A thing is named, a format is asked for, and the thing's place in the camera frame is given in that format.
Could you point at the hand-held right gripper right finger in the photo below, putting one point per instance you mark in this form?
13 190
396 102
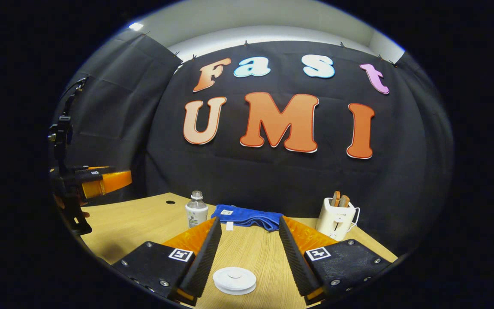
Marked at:
298 266

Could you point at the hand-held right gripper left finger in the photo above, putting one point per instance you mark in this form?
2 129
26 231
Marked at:
204 266

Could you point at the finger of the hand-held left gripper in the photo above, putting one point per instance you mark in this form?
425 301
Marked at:
94 172
109 182

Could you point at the white teacup lid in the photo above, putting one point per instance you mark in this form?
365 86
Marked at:
234 277

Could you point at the clear water bottle white label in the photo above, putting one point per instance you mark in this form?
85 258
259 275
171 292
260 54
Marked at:
196 212

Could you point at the white toaster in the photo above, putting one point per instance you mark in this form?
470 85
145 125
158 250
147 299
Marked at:
332 221

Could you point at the blue towel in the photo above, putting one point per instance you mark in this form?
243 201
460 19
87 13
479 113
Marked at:
247 216

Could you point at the brown bread slice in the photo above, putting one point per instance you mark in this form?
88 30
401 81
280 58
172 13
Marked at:
336 198
344 201

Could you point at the black backdrop cloth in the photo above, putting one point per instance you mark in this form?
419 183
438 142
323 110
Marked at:
272 176

